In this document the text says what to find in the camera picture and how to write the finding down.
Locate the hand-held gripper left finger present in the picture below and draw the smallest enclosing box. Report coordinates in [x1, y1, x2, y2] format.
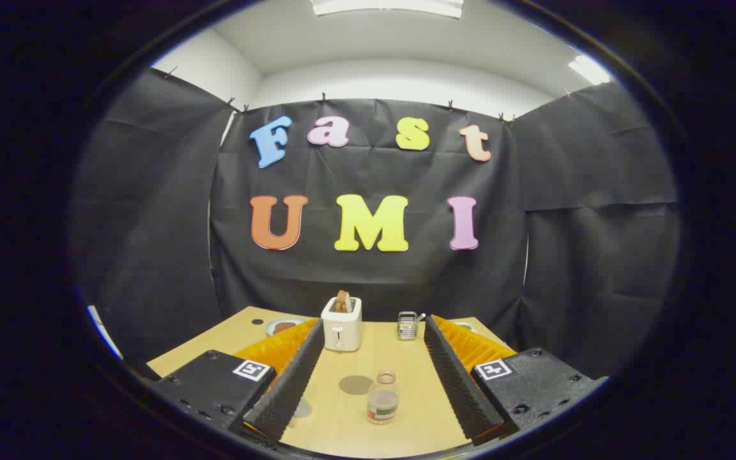
[149, 318, 325, 445]

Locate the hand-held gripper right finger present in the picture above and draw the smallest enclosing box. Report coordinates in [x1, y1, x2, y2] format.
[424, 314, 610, 447]

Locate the brown round coaster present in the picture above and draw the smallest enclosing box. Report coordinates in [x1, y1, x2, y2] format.
[339, 375, 374, 395]

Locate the clear plastic juice bottle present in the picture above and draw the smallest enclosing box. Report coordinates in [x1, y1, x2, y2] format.
[367, 369, 401, 426]

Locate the wooden table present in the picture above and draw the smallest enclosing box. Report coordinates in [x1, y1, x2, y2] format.
[146, 305, 516, 458]

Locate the light green plate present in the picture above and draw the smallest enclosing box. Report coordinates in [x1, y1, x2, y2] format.
[265, 317, 308, 337]

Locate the white toaster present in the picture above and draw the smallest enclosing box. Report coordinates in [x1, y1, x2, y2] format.
[321, 296, 363, 352]

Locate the black backdrop cloth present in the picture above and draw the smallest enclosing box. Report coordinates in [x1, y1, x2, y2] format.
[71, 67, 682, 381]

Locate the small ceiling light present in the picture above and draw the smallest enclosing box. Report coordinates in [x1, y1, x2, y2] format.
[568, 55, 611, 86]

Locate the long ceiling light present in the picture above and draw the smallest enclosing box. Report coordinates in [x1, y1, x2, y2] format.
[309, 0, 464, 19]

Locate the metal wire basket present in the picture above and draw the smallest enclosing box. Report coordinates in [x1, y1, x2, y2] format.
[397, 311, 420, 341]

